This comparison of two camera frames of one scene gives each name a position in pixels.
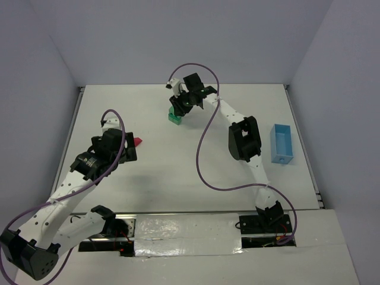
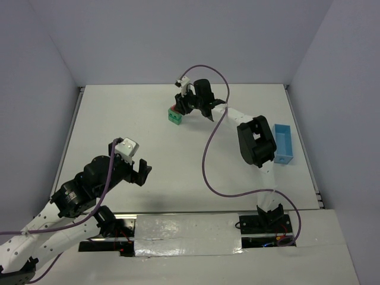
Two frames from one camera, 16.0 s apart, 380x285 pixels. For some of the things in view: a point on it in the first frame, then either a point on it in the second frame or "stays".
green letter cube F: (177, 122) stays
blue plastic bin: (282, 150) stays
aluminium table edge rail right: (304, 147) stays
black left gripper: (130, 147) → (136, 174)
